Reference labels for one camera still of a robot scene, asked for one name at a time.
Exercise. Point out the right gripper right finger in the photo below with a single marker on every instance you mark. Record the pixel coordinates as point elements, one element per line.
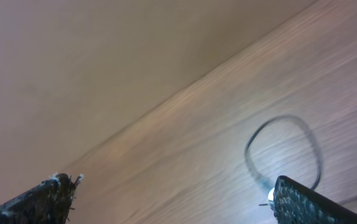
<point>295,203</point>

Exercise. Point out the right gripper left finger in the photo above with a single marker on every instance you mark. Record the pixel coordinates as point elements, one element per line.
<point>47,203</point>

